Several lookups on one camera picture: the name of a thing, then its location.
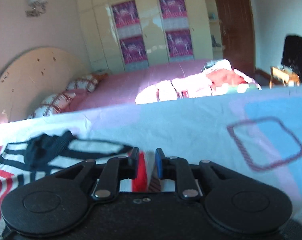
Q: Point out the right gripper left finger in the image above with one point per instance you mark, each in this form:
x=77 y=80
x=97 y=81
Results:
x=130 y=165

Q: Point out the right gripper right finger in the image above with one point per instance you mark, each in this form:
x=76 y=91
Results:
x=165 y=165

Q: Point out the striped knit sweater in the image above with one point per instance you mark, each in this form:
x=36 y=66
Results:
x=24 y=162

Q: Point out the pile of folded clothes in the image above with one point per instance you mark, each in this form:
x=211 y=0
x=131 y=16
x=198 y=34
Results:
x=191 y=80

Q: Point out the pink bed cover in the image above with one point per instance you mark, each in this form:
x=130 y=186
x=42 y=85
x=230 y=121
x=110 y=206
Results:
x=123 y=88

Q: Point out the far patterned pillow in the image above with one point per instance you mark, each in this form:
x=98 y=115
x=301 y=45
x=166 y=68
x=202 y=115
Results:
x=88 y=82

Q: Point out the patterned pillow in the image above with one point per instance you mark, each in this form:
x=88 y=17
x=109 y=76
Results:
x=53 y=104
x=88 y=82

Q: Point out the near patterned pillow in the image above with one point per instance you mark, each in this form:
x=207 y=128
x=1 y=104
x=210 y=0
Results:
x=53 y=104

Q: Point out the lower left pink poster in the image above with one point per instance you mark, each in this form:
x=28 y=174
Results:
x=134 y=53

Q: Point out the pink poster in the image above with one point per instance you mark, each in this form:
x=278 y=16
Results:
x=126 y=19
x=179 y=44
x=174 y=14
x=134 y=53

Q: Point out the patterned light blue bedsheet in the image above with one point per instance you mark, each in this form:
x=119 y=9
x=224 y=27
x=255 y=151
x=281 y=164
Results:
x=257 y=133

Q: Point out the lower right pink poster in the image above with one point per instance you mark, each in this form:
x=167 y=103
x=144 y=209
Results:
x=179 y=44

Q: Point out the beige round headboard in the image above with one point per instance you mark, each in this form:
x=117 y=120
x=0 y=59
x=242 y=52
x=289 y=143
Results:
x=34 y=76

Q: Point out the upper left pink poster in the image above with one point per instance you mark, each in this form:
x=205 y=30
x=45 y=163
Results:
x=126 y=19

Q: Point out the wooden side table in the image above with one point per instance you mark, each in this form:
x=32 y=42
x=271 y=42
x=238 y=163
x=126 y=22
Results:
x=287 y=78

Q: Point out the upper right pink poster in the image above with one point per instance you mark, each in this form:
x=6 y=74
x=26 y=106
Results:
x=174 y=14

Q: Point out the brown wooden door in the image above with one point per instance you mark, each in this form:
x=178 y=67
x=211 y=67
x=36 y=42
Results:
x=237 y=34

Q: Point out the cream wardrobe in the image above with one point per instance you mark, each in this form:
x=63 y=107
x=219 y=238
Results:
x=103 y=44

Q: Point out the wall lamp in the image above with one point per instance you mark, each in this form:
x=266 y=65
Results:
x=37 y=8

